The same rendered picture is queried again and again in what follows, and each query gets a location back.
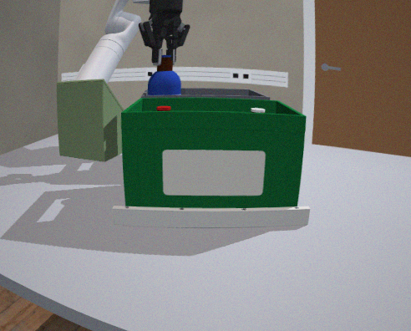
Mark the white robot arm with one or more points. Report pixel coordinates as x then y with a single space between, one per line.
111 47

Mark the white bottle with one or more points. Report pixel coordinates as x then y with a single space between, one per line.
257 110

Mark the green crate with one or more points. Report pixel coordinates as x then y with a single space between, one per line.
204 157

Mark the red bottle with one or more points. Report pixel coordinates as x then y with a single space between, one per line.
163 108

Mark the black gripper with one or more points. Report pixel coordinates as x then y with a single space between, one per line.
163 16

